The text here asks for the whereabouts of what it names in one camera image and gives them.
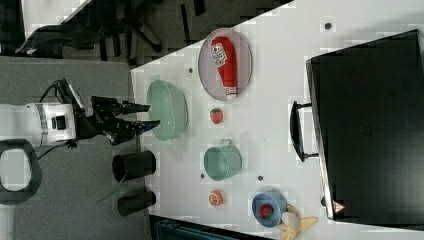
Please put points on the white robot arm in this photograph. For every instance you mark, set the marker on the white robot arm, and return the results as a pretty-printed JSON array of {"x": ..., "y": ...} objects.
[{"x": 25, "y": 128}]

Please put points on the small strawberry in bowl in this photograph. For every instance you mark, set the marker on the small strawberry in bowl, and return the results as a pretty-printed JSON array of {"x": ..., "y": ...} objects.
[{"x": 266, "y": 211}]

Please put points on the green spatula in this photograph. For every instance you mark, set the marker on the green spatula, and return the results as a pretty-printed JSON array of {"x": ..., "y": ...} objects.
[{"x": 116, "y": 189}]

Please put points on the black office chair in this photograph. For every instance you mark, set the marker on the black office chair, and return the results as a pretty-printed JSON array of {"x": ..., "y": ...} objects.
[{"x": 93, "y": 24}]

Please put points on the toy banana peel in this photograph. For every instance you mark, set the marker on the toy banana peel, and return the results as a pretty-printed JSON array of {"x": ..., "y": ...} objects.
[{"x": 292, "y": 224}]

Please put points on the green plastic colander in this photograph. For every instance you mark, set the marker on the green plastic colander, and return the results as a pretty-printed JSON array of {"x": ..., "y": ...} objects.
[{"x": 168, "y": 105}]

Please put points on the black cylinder cup lower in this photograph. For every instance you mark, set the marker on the black cylinder cup lower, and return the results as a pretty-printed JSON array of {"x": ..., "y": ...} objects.
[{"x": 130, "y": 204}]

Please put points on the black cylinder cup upper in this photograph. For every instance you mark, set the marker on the black cylinder cup upper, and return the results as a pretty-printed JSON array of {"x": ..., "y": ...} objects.
[{"x": 131, "y": 166}]

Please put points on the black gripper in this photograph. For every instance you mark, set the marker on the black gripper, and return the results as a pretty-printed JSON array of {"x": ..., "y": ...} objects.
[{"x": 100, "y": 118}]

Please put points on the toy orange slice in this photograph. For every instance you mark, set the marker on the toy orange slice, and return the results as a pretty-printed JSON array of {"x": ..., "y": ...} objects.
[{"x": 215, "y": 198}]

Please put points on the red ketchup bottle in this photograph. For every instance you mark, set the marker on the red ketchup bottle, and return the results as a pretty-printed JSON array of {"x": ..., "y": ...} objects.
[{"x": 224, "y": 57}]

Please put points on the blue bowl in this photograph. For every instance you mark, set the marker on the blue bowl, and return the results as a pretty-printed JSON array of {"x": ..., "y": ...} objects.
[{"x": 276, "y": 200}]

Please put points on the grey round plate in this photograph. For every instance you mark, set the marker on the grey round plate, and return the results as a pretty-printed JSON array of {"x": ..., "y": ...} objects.
[{"x": 208, "y": 73}]

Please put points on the green mug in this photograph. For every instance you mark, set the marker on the green mug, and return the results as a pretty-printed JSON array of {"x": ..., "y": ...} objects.
[{"x": 222, "y": 161}]

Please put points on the black cylinder cup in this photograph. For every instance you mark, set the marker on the black cylinder cup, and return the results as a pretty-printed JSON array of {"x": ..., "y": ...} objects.
[
  {"x": 130, "y": 204},
  {"x": 131, "y": 166}
]

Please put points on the red toy strawberry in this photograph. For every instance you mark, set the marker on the red toy strawberry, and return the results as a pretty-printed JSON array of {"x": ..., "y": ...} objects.
[{"x": 216, "y": 115}]

